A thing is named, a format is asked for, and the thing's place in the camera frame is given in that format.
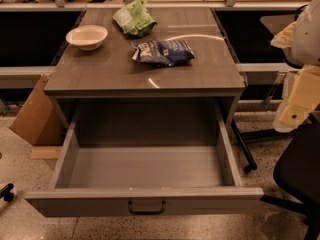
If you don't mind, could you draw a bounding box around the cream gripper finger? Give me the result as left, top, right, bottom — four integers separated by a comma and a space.
273, 65, 320, 133

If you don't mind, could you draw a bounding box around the blue chip bag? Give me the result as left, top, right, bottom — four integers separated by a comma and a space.
132, 40, 195, 67

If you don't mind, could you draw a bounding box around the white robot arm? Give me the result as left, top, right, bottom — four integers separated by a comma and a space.
271, 0, 320, 133

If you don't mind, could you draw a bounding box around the green chip bag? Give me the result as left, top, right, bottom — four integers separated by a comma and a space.
113, 0, 157, 38

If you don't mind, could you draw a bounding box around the grey open top drawer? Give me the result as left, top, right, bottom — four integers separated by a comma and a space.
25, 102, 263, 217

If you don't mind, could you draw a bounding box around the black office chair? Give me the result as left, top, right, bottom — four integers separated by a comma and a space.
261, 122, 320, 240

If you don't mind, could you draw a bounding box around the black table leg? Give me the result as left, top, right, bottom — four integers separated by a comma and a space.
231, 121, 293, 173

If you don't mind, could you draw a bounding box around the dark grey cabinet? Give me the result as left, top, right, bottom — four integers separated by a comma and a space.
45, 7, 245, 130

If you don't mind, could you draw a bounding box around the white bowl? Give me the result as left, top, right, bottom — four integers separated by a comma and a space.
66, 25, 108, 51

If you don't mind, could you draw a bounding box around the black chair caster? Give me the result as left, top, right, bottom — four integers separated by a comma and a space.
0, 183, 14, 202

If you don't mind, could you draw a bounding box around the black drawer handle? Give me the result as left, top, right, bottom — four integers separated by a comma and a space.
128, 201, 166, 215

